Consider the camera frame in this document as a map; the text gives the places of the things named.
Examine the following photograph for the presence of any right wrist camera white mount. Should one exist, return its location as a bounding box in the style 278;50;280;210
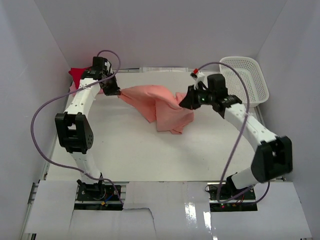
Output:
190;68;206;90

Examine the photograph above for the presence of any folded red t shirt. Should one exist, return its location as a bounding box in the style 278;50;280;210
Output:
68;67;90;89

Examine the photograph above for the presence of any white paper sheet at back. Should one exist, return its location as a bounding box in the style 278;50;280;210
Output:
139;67;189;73

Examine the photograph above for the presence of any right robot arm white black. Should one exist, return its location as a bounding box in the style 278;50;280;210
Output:
179;72;293;200

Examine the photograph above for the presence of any folded light pink t shirt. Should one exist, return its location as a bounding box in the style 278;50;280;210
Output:
69;82;79;92

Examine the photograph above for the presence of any salmon pink t shirt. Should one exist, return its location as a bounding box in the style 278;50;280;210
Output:
118;85;195;135

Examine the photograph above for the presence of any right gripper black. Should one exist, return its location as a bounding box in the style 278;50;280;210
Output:
179;84;215;111

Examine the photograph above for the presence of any white perforated plastic basket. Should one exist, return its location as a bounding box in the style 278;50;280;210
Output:
219;56;269;108

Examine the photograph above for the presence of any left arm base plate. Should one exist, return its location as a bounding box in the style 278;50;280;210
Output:
74;179;123;211

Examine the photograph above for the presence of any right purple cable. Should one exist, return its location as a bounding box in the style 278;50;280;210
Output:
191;61;271;204

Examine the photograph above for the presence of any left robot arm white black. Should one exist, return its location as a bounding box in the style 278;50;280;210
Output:
55;56;121;200

